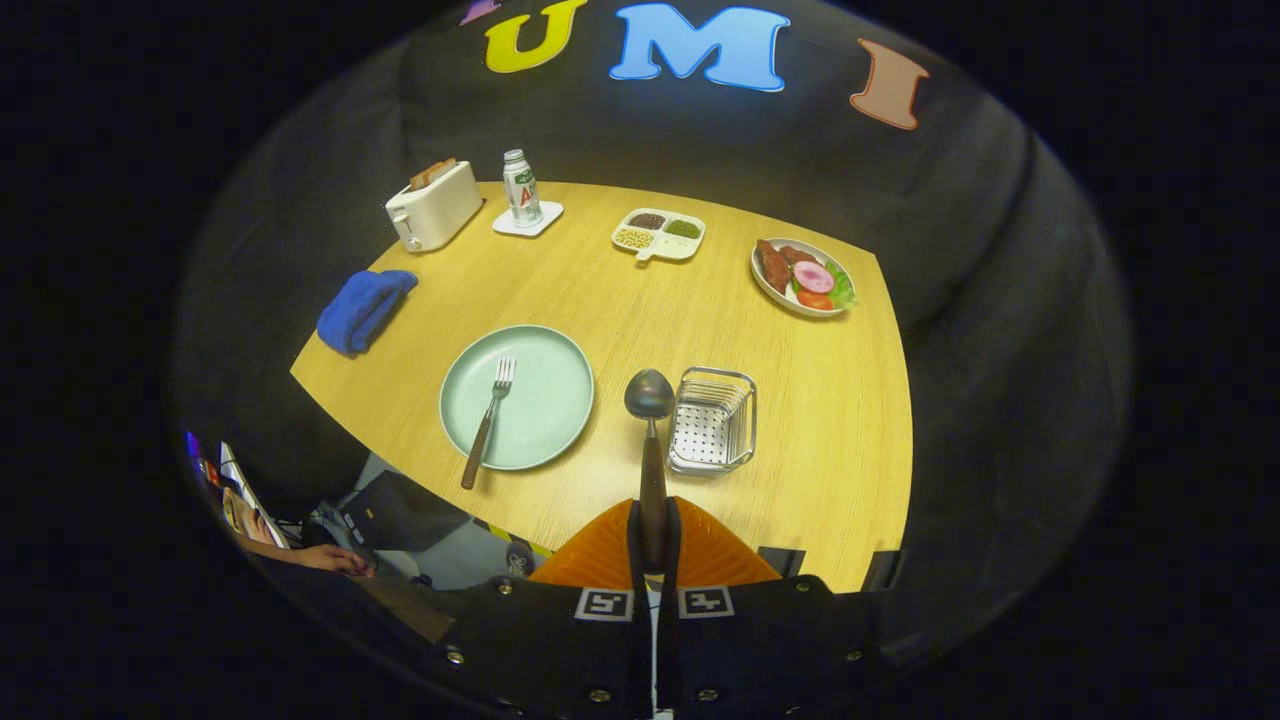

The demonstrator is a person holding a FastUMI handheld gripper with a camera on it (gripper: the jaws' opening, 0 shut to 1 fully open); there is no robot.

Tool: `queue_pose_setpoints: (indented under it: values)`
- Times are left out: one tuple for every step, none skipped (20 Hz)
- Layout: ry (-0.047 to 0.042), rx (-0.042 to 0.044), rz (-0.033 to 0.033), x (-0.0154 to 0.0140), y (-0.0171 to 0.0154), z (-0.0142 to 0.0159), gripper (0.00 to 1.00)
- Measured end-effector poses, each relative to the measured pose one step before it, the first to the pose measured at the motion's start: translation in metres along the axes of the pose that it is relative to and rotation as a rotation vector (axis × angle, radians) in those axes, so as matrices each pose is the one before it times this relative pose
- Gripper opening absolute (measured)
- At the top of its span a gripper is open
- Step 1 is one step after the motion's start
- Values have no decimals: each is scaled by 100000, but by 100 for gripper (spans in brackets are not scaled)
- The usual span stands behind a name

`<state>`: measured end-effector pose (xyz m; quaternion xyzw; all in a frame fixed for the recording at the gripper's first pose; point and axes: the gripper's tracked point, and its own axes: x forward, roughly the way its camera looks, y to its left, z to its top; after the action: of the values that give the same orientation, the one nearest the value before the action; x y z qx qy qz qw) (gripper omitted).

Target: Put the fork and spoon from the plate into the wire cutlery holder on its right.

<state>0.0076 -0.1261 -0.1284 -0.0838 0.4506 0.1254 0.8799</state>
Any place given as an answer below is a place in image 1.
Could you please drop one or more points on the black table leg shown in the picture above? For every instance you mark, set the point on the black table leg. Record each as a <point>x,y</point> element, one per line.
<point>780,562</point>
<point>882,570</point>

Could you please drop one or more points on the white toaster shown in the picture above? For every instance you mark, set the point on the white toaster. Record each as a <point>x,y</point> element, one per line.
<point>440,215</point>

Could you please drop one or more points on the pile of green beans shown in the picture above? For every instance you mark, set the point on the pile of green beans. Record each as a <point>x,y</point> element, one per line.
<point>684,228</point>

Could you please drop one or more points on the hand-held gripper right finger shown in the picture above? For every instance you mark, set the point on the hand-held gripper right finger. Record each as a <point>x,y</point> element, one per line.
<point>672,545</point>

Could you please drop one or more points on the pile of dark beans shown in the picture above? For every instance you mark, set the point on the pile of dark beans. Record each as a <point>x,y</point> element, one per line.
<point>647,220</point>

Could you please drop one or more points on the long brown sausage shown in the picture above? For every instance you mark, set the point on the long brown sausage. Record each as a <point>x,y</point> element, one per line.
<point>773,265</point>

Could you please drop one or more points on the pile of yellow beans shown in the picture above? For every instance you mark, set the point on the pile of yellow beans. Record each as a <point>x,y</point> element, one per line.
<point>634,238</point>

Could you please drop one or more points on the green lettuce leaf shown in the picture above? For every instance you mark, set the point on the green lettuce leaf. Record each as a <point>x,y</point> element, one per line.
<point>843,288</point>

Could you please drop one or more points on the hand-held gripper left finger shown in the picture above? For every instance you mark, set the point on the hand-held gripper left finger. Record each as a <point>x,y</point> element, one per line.
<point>635,545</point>

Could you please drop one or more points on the colourful screen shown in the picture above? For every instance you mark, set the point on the colourful screen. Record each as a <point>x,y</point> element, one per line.
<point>200,462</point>

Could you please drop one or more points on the short brown sausage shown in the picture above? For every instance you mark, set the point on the short brown sausage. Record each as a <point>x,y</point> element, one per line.
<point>798,254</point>

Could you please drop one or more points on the brown toast slice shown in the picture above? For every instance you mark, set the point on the brown toast slice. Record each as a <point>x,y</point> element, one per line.
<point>442,168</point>
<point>422,179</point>

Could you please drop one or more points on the pink ham slice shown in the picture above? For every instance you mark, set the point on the pink ham slice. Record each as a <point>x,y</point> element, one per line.
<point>814,277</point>

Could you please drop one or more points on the white square coaster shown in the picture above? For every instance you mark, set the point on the white square coaster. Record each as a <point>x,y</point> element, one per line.
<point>548,212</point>

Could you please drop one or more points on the dark grey case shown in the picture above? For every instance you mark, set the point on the dark grey case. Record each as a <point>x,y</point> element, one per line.
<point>405,512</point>

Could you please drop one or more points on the white-edged tablet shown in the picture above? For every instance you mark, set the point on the white-edged tablet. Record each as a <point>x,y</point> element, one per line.
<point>250,495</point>

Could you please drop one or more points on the blue folded towel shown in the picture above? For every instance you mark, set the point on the blue folded towel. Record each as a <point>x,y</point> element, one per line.
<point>360,312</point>

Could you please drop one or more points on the red tomato slice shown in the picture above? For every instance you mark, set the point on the red tomato slice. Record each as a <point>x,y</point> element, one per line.
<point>815,300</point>

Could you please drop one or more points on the white divided dish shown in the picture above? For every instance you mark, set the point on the white divided dish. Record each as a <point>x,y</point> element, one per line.
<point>675,247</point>

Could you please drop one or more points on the pale green plate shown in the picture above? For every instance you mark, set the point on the pale green plate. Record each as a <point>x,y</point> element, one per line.
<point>550,400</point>

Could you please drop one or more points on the white plate of food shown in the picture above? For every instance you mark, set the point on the white plate of food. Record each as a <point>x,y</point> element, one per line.
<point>775,295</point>

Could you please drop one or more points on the clear plastic water bottle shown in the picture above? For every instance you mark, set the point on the clear plastic water bottle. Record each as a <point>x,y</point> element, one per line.
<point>521,190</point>

